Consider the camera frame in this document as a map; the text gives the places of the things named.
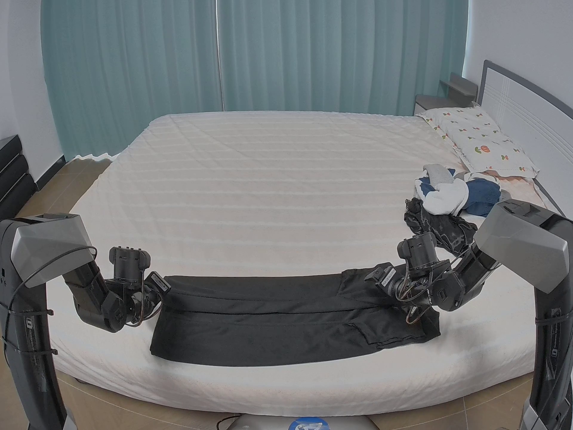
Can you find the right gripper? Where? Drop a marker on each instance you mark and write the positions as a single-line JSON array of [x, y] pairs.
[[396, 287]]

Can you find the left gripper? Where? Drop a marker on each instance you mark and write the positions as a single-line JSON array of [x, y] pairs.
[[156, 289]]

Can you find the black T-shirt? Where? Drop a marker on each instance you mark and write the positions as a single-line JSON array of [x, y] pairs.
[[268, 320]]

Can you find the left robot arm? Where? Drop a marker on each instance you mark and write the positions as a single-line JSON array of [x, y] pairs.
[[44, 244]]

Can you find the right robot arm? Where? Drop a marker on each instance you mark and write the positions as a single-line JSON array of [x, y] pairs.
[[515, 235]]

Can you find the pile of clothes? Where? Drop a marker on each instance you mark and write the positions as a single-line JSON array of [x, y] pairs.
[[452, 195]]

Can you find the bed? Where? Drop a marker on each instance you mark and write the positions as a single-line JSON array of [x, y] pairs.
[[268, 186]]

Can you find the black satin garment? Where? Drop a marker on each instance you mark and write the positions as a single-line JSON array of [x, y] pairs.
[[443, 231]]

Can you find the white printed pillow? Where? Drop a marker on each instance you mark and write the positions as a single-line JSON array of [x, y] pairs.
[[481, 139]]

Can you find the black chest of drawers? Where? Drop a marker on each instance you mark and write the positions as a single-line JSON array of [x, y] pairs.
[[15, 173]]

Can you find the grey bedside table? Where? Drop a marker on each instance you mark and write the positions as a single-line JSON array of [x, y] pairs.
[[452, 92]]

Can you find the blue-green curtain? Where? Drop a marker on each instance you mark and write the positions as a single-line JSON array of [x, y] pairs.
[[335, 38], [134, 61]]

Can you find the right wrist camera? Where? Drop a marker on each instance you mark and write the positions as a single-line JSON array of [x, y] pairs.
[[376, 272]]

